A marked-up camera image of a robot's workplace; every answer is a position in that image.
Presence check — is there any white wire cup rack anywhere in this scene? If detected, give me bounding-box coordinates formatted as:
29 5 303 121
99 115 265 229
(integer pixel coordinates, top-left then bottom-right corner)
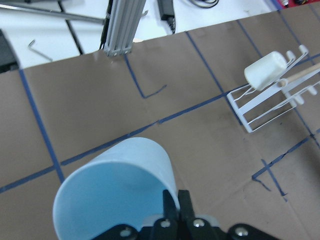
227 44 320 133

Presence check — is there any aluminium frame post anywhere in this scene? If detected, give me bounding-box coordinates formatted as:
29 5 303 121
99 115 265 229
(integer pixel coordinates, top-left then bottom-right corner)
99 0 146 57

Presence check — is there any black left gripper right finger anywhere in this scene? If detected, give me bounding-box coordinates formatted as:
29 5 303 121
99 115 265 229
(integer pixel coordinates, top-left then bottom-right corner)
178 190 196 225

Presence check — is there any black power adapter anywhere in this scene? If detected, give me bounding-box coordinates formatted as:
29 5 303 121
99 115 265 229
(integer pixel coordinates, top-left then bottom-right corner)
157 0 176 34

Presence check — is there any light blue cup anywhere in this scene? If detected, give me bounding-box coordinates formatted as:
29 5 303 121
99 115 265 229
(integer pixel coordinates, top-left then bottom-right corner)
52 137 179 240

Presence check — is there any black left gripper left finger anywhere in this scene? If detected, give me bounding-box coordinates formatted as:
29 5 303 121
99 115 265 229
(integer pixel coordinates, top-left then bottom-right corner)
162 190 179 225

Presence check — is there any white plastic cup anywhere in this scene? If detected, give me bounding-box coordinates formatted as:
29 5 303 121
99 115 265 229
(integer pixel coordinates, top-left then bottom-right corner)
244 51 287 91

